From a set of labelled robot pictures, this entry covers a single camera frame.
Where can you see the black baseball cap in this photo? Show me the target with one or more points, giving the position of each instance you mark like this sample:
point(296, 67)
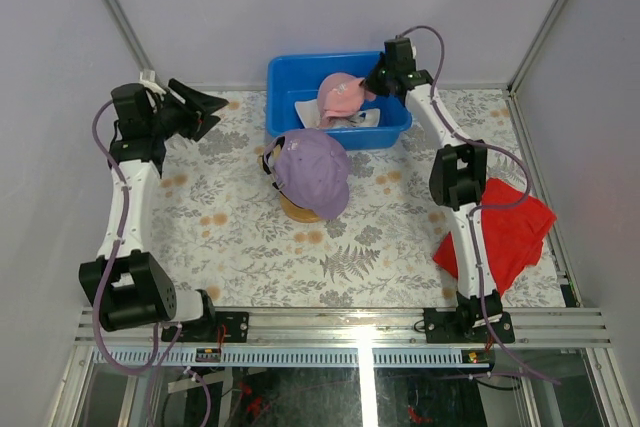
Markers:
point(280, 182)

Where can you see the pink baseball cap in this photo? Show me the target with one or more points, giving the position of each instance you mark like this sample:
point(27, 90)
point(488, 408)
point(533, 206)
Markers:
point(340, 95)

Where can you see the purple baseball cap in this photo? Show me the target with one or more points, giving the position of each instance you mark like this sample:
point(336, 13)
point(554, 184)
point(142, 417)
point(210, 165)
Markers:
point(314, 168)

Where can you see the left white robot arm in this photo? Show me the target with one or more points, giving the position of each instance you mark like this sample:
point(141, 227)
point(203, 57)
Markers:
point(125, 284)

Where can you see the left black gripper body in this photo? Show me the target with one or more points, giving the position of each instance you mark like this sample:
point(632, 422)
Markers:
point(171, 117)

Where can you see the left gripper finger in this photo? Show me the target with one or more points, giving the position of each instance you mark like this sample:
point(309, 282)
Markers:
point(199, 103)
point(201, 126)

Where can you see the white cloth in bin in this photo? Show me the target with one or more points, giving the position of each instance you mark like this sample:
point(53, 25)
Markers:
point(310, 117)

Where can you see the red cloth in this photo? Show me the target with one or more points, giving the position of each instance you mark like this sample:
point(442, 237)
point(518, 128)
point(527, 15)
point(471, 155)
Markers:
point(514, 237)

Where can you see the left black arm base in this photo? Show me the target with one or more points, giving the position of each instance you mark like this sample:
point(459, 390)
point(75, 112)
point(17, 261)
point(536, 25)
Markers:
point(225, 327)

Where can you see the slotted cable duct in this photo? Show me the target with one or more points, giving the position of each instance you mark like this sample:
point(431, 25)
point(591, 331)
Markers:
point(239, 356)

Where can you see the blue plastic bin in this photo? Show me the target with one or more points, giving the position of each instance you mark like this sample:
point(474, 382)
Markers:
point(296, 78)

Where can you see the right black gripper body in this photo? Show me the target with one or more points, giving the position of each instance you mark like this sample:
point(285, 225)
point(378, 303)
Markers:
point(386, 73)

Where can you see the aluminium front rail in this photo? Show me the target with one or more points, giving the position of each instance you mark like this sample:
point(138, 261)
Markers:
point(394, 327)

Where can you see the wooden hat stand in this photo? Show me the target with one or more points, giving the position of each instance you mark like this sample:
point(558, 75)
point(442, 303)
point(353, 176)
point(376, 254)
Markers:
point(297, 213)

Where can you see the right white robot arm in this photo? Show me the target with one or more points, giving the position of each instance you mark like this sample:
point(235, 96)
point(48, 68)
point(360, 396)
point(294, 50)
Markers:
point(458, 177)

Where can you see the floral table mat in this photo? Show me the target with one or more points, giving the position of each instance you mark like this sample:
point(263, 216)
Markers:
point(218, 225)

